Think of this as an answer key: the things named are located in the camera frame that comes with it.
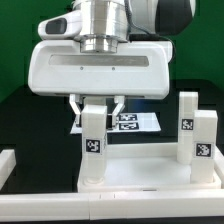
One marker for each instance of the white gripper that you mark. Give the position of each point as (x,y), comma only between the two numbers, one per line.
(136,70)

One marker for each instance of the white desk tabletop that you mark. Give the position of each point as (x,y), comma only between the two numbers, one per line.
(145,167)

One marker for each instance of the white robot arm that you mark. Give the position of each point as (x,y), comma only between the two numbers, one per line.
(115,49)

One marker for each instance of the white marker base sheet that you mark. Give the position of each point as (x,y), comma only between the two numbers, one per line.
(136,122)

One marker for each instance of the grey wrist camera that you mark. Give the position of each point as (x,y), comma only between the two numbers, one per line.
(62,27)

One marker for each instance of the white U-shaped fence frame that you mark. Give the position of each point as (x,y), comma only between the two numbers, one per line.
(119,205)

